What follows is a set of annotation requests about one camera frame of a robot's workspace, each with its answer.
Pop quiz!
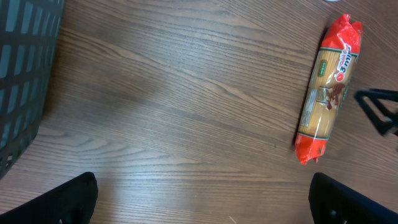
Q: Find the grey plastic shopping basket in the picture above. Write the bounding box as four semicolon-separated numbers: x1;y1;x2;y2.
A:
1;0;65;176

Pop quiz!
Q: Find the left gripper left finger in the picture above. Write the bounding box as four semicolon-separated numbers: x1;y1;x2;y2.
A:
1;172;98;224

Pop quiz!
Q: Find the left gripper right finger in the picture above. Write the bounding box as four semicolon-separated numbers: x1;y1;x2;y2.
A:
308;172;397;224

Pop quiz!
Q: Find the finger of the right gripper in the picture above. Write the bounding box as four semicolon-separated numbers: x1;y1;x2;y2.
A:
354;88;397;136

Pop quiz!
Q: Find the orange spaghetti packet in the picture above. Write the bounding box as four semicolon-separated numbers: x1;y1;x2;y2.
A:
294;14;363;165

